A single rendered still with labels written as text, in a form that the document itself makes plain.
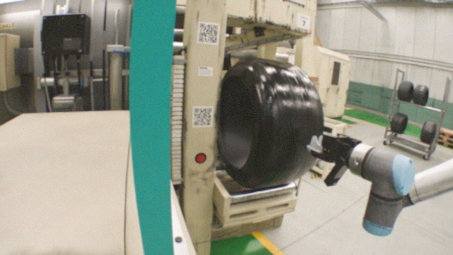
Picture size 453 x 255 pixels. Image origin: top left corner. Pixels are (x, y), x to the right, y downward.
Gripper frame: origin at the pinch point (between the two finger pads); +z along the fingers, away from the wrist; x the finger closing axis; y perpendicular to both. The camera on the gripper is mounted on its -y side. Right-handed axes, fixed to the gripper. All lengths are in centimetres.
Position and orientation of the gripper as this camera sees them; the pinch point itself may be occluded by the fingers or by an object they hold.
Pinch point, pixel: (309, 149)
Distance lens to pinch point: 80.4
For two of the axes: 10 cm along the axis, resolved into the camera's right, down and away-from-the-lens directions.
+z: -3.7, -1.7, 9.1
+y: 0.4, -9.9, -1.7
